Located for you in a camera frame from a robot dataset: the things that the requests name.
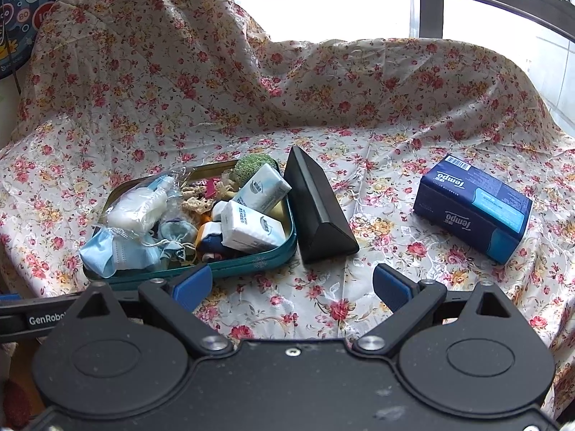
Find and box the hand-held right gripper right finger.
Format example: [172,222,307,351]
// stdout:
[353,263,517,354]

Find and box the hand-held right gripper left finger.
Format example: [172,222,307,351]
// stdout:
[72,264,234,354]

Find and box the navy and orange sock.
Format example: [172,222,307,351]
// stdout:
[197,221,234,262]

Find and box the blue-grey drawstring pouch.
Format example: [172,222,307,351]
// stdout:
[157,219,198,262]

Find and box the teal metal tin tray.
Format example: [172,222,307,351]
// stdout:
[83,159,297,290]

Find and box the white pocket tissue pack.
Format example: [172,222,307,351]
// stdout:
[233,164,292,216]
[220,201,287,252]

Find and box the light blue face mask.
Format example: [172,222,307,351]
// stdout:
[80,228,162,279]

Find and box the clear bag of cotton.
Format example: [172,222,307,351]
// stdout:
[107,187,168,235]

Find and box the small white bottle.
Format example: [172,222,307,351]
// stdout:
[147,175,178,198]

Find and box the clear plastic bag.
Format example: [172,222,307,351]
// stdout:
[153,165,236,203]

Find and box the green fluffy scrunchie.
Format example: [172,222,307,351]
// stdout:
[233,154,277,186]

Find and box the black triangular glasses case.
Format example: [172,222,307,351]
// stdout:
[284,145,360,265]

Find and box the blue tissue pack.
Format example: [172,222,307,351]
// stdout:
[413,153,534,265]

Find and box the floral printed cloth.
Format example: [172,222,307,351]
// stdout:
[0,0,575,418]

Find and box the colourful dart board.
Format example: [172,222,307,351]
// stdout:
[0,0,57,77]

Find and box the dark window frame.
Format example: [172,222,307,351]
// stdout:
[225,0,575,39]

